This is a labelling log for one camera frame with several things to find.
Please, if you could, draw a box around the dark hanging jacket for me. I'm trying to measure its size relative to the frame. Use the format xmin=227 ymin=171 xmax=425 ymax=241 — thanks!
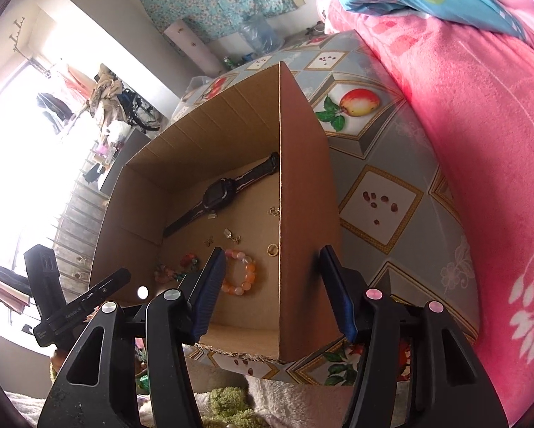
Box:
xmin=37 ymin=93 xmax=74 ymax=134

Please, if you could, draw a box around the black smartwatch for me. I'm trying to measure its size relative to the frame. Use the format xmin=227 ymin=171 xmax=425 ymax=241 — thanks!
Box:
xmin=162 ymin=152 xmax=280 ymax=238

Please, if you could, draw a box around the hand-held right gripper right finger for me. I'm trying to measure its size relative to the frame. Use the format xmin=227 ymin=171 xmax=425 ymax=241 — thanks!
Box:
xmin=318 ymin=245 xmax=510 ymax=428

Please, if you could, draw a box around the pink hanging garment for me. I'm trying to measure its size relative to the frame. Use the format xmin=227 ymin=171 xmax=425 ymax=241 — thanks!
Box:
xmin=55 ymin=65 xmax=94 ymax=94

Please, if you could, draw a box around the rolled pink mat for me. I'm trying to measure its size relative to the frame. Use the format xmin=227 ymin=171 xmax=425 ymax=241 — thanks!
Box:
xmin=164 ymin=19 xmax=225 ymax=76

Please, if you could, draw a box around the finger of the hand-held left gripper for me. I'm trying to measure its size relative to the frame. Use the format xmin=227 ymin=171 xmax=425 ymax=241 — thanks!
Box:
xmin=77 ymin=268 xmax=132 ymax=306

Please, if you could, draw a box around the white plastic bag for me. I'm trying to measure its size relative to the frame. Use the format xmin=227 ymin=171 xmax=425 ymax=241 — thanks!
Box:
xmin=106 ymin=122 xmax=129 ymax=143

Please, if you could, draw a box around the grey cabinet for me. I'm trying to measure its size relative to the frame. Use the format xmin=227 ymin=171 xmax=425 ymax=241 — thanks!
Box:
xmin=98 ymin=127 xmax=152 ymax=192

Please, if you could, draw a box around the pile of beige clothes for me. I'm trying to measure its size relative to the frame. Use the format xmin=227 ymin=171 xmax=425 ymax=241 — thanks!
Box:
xmin=89 ymin=63 xmax=125 ymax=130

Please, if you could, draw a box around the pink orange bead bracelet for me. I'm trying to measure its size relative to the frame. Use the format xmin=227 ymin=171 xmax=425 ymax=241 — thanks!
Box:
xmin=220 ymin=248 xmax=258 ymax=297

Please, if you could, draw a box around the pink floral blanket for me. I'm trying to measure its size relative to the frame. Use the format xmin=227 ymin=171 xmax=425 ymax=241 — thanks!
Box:
xmin=316 ymin=0 xmax=534 ymax=428

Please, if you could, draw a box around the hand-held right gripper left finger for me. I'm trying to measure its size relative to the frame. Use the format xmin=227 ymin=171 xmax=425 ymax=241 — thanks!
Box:
xmin=37 ymin=246 xmax=227 ymax=428

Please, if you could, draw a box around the empty clear water jug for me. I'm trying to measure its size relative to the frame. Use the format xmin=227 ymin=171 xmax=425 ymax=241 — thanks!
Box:
xmin=240 ymin=13 xmax=286 ymax=56

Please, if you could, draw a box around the grey balcony railing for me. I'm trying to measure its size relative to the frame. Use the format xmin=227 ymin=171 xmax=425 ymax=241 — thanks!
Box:
xmin=48 ymin=178 xmax=116 ymax=286

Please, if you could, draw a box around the clear plastic bag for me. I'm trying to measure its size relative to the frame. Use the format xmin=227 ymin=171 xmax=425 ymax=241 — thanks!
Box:
xmin=184 ymin=76 xmax=214 ymax=99

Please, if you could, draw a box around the brown cardboard box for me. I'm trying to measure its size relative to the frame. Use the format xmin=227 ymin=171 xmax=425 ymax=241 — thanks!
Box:
xmin=89 ymin=61 xmax=343 ymax=364

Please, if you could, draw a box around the wheelchair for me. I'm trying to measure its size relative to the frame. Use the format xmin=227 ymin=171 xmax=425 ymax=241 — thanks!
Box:
xmin=118 ymin=88 xmax=161 ymax=132

